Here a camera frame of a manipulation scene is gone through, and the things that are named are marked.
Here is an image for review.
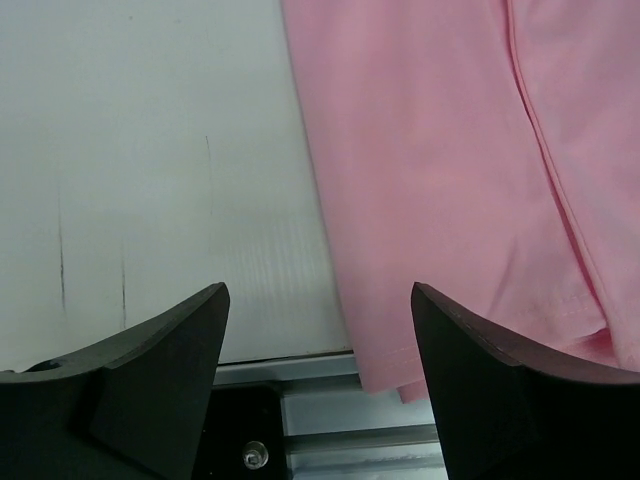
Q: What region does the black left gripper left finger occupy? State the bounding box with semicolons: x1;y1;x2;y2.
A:
1;283;230;479

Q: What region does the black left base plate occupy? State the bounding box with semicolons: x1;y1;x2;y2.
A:
191;382;291;480

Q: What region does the pink t-shirt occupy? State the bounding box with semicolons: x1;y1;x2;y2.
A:
282;1;639;402

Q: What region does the aluminium mounting rail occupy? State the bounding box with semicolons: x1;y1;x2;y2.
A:
215;354;447;479

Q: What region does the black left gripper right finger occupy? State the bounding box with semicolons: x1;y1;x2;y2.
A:
411;283;639;479

